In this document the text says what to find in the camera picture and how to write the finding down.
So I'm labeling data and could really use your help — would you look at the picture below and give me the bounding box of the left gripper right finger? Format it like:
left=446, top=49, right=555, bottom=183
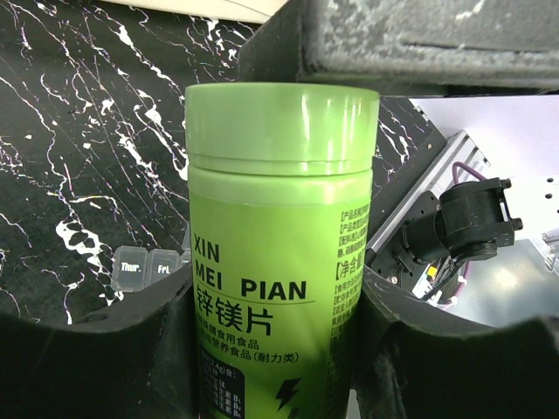
left=352, top=269, right=558, bottom=418

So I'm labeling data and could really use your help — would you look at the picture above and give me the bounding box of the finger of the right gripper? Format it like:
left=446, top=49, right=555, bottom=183
left=238, top=0, right=558, bottom=97

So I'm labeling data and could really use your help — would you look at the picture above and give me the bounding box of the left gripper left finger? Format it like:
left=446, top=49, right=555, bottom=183
left=1, top=264, right=195, bottom=418

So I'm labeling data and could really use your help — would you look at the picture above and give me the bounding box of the clear weekly pill organizer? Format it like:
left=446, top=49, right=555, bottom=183
left=110, top=246, right=181, bottom=292

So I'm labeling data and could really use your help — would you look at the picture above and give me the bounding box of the green pill bottle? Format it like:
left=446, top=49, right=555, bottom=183
left=184, top=82, right=380, bottom=418

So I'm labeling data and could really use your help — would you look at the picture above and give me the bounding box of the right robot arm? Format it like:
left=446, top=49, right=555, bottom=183
left=239, top=1, right=558, bottom=264

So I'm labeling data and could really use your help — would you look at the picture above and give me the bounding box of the white rectangular tub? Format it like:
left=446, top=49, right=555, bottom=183
left=108, top=0, right=286, bottom=24

